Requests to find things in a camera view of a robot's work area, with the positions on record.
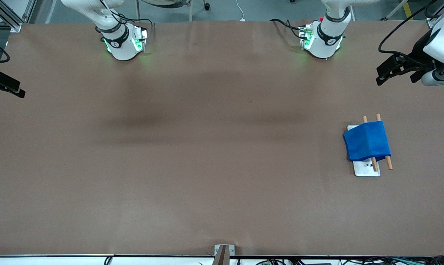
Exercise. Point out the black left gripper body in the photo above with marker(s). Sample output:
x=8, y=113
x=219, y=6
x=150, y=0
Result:
x=419, y=54

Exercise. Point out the blue microfibre towel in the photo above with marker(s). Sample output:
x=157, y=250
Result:
x=367, y=141

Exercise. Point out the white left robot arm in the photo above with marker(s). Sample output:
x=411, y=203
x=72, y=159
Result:
x=328, y=44

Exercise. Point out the white towel rack wooden rods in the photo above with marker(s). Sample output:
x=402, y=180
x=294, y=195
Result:
x=367, y=169

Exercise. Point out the chair base with caster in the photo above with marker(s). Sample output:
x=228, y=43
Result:
x=189, y=11

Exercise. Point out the aluminium frame profile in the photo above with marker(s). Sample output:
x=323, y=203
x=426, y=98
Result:
x=437, y=20
x=8, y=18

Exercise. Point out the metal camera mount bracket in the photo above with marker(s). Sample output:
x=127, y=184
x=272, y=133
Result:
x=223, y=254

